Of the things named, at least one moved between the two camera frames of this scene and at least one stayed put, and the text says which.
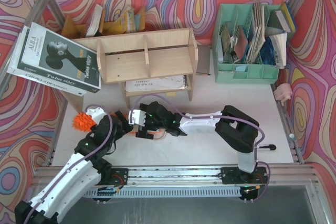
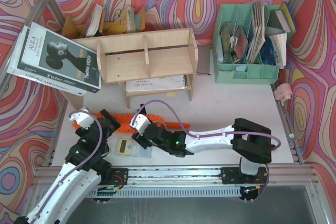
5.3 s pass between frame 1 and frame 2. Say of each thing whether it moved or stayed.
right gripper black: moved
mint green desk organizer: stayed
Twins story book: stayed
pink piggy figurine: stayed
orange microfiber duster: moved
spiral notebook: stayed
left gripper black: moved
